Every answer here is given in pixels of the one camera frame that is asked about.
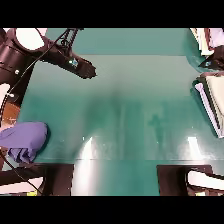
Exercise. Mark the purple garment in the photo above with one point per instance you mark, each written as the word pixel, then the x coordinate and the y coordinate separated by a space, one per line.
pixel 23 137

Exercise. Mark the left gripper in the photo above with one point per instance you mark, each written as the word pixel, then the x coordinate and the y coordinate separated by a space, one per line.
pixel 82 68

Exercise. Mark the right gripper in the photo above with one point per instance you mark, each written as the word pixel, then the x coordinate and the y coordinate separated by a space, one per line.
pixel 216 60

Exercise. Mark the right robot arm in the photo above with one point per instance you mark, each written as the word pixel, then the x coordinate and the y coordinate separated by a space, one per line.
pixel 173 180

